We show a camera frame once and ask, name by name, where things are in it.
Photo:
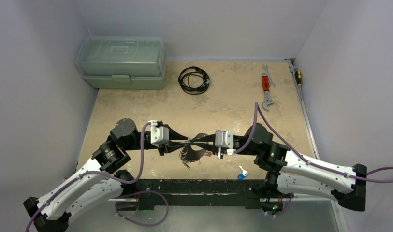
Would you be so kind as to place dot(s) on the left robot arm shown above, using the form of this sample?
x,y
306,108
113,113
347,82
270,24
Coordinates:
x,y
117,164

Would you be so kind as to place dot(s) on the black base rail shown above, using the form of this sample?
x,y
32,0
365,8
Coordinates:
x,y
250,194

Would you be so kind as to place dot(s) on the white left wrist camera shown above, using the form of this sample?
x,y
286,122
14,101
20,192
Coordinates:
x,y
159,133

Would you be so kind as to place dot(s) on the aluminium side rail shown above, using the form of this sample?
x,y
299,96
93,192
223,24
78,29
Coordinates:
x,y
341,224

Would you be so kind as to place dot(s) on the yellow black screwdriver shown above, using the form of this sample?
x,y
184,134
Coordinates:
x,y
298,79

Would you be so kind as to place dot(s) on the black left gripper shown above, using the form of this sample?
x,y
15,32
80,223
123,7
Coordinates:
x,y
172,145

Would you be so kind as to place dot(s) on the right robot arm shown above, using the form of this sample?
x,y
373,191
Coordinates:
x,y
290,173

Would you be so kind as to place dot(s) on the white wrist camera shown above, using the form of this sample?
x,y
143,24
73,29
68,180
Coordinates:
x,y
224,143
159,133

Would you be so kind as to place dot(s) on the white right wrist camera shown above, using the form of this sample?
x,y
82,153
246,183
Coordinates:
x,y
224,143

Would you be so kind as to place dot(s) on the large metal keyring with keys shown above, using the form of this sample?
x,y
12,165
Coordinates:
x,y
189,155

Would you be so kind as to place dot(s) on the red handled adjustable wrench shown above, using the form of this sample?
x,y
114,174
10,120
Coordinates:
x,y
266,84

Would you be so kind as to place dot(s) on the silver open-end wrench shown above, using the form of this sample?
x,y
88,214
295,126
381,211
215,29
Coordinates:
x,y
266,73

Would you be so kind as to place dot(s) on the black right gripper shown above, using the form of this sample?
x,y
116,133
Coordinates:
x,y
218,147

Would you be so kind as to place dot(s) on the green plastic toolbox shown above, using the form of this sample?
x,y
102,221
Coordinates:
x,y
118,62

